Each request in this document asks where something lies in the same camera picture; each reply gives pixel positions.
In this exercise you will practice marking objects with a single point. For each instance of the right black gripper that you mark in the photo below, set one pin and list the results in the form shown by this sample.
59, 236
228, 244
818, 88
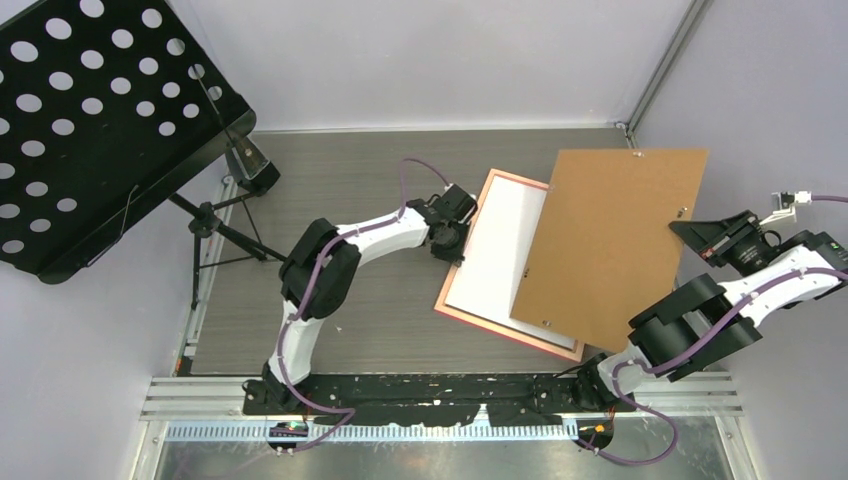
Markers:
715, 240

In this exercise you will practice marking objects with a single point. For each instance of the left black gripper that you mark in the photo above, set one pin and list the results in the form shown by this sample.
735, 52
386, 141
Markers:
455, 255

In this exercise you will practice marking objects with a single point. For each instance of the brown backing board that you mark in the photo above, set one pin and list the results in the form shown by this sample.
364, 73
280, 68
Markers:
602, 250

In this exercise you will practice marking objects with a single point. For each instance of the orange wooden picture frame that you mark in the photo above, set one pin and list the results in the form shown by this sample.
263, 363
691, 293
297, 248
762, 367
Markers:
477, 324

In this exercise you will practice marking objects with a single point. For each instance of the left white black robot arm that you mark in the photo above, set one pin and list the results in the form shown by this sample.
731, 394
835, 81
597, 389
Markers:
319, 272

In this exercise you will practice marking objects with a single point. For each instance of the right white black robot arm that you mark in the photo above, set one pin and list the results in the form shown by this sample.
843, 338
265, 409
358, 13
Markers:
704, 321

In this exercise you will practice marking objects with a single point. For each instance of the aluminium corner profile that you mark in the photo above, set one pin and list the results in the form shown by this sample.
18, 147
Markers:
681, 37

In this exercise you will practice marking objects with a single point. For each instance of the black perforated music stand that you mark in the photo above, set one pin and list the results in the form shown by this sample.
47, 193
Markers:
108, 108

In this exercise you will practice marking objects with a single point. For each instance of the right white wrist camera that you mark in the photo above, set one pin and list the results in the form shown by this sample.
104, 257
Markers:
784, 206

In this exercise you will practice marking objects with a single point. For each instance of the black mounting base plate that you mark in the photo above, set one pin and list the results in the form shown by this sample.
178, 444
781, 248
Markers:
431, 400

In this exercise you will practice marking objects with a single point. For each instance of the aluminium rail front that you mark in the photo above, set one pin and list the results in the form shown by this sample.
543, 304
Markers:
215, 398

